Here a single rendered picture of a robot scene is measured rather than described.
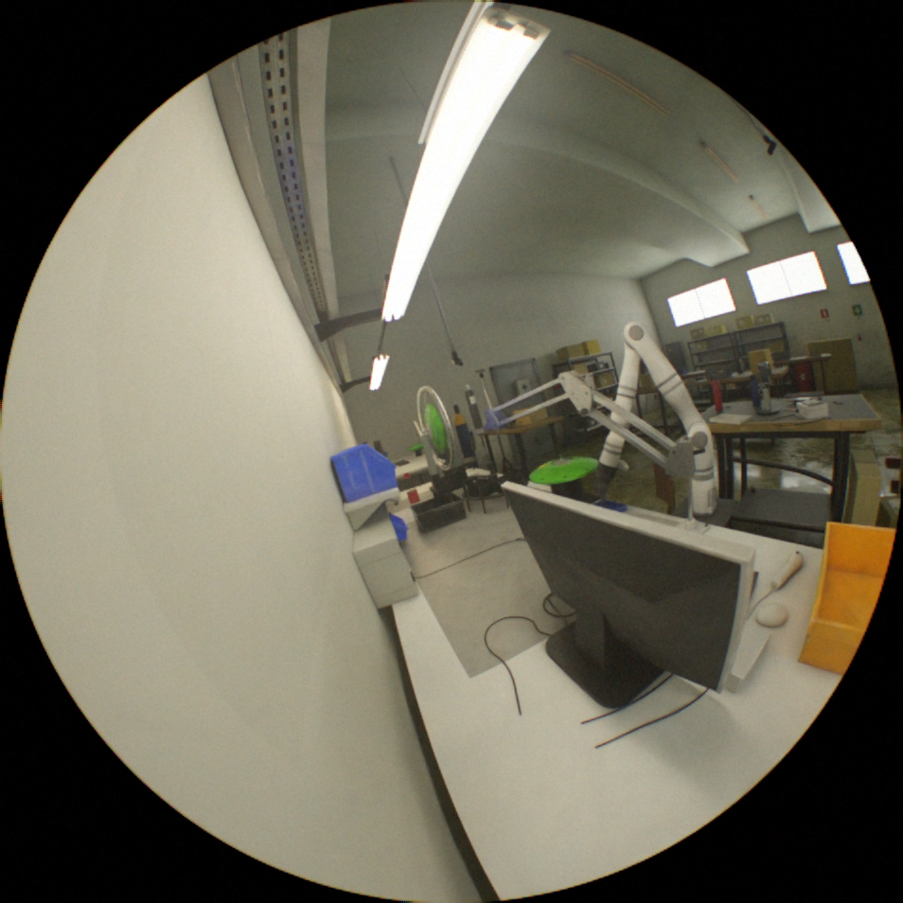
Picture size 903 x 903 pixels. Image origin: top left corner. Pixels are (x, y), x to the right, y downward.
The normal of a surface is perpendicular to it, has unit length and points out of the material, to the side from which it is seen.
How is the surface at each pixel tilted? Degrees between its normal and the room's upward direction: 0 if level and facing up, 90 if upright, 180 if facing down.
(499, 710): 0
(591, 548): 72
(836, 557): 86
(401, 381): 90
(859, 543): 86
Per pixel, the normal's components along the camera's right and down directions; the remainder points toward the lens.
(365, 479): 0.29, 0.08
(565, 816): -0.28, -0.95
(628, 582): -0.96, 0.00
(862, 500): -0.89, 0.30
